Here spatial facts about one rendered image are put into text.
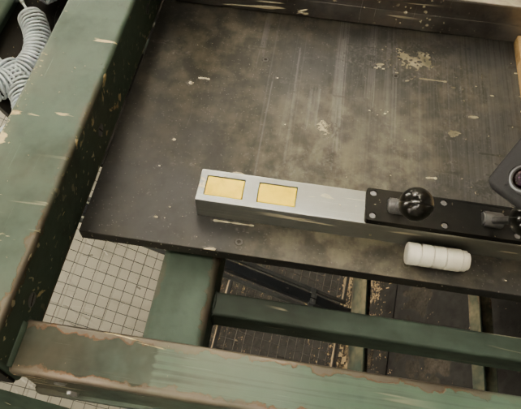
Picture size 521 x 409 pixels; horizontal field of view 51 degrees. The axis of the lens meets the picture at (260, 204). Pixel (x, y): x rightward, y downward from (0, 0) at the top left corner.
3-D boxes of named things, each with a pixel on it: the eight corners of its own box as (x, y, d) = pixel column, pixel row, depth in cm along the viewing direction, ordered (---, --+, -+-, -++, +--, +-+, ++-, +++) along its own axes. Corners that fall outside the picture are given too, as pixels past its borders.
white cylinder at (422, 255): (402, 268, 72) (464, 277, 71) (408, 257, 69) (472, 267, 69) (402, 247, 73) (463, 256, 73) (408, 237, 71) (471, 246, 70)
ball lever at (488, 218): (501, 237, 71) (551, 239, 58) (471, 233, 71) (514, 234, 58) (505, 208, 71) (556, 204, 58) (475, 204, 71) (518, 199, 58)
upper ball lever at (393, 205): (408, 224, 72) (436, 223, 58) (379, 219, 72) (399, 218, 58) (411, 195, 72) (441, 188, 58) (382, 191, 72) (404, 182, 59)
